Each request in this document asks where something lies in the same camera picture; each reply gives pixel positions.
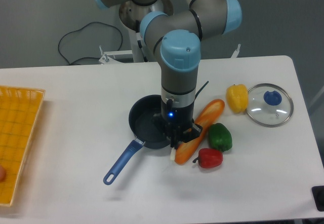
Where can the red bell pepper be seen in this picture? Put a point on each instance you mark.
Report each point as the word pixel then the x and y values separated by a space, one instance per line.
pixel 209 158

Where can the white green onion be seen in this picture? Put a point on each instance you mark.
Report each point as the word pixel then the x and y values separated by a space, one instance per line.
pixel 172 154

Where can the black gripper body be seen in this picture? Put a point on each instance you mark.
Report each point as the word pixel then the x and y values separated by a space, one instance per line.
pixel 169 119

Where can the black device at table edge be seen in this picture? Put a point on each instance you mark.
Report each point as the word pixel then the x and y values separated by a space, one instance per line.
pixel 318 195

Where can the yellow woven basket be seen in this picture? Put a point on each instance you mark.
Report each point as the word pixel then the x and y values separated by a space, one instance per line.
pixel 19 112

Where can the green bell pepper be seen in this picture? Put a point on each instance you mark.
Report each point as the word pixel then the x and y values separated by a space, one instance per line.
pixel 220 137

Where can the yellow bell pepper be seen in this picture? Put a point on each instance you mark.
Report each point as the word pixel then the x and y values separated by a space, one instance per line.
pixel 237 98

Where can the glass lid with blue knob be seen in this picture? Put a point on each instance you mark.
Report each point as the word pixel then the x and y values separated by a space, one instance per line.
pixel 269 105

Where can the dark blue pot with handle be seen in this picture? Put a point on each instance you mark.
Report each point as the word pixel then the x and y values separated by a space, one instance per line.
pixel 144 119

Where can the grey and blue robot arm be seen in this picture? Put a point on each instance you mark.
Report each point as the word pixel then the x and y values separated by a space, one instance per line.
pixel 174 41

